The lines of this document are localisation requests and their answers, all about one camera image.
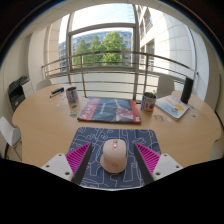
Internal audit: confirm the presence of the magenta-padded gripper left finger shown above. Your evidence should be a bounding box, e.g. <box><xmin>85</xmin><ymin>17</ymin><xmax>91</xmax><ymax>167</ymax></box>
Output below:
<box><xmin>40</xmin><ymin>142</ymin><xmax>94</xmax><ymax>186</ymax></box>

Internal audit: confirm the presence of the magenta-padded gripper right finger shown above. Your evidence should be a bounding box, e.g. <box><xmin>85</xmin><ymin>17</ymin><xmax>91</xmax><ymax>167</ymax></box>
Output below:
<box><xmin>133</xmin><ymin>142</ymin><xmax>184</xmax><ymax>186</ymax></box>

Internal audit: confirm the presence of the white computer mouse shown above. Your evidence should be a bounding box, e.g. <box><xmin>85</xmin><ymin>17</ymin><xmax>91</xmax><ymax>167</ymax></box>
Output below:
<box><xmin>99</xmin><ymin>138</ymin><xmax>128</xmax><ymax>174</ymax></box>

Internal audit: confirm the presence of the dark blue patterned mouse pad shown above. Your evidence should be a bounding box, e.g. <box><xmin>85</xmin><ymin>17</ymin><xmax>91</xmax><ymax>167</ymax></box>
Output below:
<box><xmin>68</xmin><ymin>126</ymin><xmax>162</xmax><ymax>190</ymax></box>

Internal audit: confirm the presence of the open white booklet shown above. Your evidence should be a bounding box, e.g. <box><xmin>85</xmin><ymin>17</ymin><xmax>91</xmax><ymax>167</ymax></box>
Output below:
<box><xmin>155</xmin><ymin>94</ymin><xmax>191</xmax><ymax>120</ymax></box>

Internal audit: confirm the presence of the white chair with wooden legs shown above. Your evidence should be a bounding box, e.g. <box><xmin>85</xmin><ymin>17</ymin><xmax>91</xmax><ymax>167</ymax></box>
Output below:
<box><xmin>0</xmin><ymin>115</ymin><xmax>23</xmax><ymax>160</ymax></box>

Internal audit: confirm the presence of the dark blue stapler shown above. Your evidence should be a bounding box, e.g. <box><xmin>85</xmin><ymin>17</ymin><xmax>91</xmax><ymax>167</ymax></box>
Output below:
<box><xmin>49</xmin><ymin>87</ymin><xmax>65</xmax><ymax>99</ymax></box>

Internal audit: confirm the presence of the red and blue magazine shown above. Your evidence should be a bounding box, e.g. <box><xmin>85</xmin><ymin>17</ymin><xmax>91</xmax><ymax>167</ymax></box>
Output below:
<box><xmin>77</xmin><ymin>97</ymin><xmax>142</xmax><ymax>124</ymax></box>

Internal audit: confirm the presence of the black cylindrical speaker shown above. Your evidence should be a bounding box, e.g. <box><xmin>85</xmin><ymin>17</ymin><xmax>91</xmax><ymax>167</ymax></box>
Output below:
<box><xmin>180</xmin><ymin>77</ymin><xmax>195</xmax><ymax>105</ymax></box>

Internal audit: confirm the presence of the black printer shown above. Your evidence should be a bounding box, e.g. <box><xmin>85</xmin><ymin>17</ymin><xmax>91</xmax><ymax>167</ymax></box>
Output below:
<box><xmin>8</xmin><ymin>75</ymin><xmax>34</xmax><ymax>112</ymax></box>

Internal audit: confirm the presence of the metal balcony railing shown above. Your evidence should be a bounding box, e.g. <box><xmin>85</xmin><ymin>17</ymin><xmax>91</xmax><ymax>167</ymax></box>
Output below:
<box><xmin>41</xmin><ymin>50</ymin><xmax>200</xmax><ymax>101</ymax></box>

